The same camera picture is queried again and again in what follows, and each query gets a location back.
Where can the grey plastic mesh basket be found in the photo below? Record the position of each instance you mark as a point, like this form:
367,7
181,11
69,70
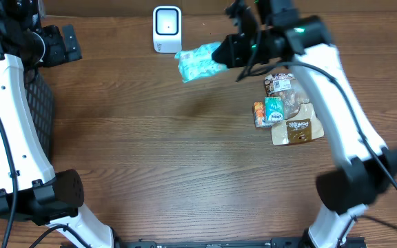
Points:
41,104

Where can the white barcode scanner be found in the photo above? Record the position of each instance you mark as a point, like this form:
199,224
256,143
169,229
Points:
167,29

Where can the teal wet wipes pack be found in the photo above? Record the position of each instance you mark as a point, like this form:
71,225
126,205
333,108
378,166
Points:
198,63

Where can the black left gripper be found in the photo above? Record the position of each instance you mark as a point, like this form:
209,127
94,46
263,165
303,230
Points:
60,53

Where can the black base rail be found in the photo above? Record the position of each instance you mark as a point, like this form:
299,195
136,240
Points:
273,243

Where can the dried mushroom plastic bag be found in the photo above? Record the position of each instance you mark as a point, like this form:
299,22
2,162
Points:
300,123

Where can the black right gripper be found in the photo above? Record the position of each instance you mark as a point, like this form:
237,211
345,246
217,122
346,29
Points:
230,47

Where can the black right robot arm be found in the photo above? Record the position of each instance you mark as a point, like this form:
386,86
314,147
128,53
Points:
365,166

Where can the teal tissue packet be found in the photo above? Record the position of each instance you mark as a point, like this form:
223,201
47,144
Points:
273,109

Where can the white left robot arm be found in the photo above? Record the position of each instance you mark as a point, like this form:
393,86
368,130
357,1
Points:
30,189

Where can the small orange snack packet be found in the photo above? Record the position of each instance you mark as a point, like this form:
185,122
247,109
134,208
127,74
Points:
259,115

